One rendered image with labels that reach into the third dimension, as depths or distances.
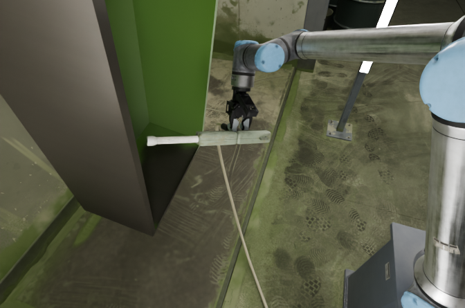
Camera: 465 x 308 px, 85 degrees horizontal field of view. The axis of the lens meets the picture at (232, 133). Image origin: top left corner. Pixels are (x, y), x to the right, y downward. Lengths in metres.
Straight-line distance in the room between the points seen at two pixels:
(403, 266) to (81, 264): 1.61
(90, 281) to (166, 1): 1.50
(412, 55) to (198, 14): 0.72
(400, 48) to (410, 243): 0.74
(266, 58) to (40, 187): 1.55
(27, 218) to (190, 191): 0.94
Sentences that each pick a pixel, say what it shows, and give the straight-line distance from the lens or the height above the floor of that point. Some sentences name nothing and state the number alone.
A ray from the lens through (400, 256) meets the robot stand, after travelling 1.16.
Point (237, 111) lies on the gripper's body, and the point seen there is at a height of 0.95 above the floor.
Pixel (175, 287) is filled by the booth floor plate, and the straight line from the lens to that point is 1.65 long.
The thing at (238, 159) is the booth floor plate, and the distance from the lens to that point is 1.97.
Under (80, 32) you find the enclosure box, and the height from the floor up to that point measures 1.44.
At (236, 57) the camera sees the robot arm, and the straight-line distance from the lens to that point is 0.98.
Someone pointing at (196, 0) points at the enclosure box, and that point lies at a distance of 1.06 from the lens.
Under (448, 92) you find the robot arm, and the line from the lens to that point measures 0.51.
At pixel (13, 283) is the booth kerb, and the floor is 0.09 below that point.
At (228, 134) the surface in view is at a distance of 0.95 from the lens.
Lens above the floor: 1.62
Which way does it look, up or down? 47 degrees down
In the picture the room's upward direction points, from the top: 3 degrees counter-clockwise
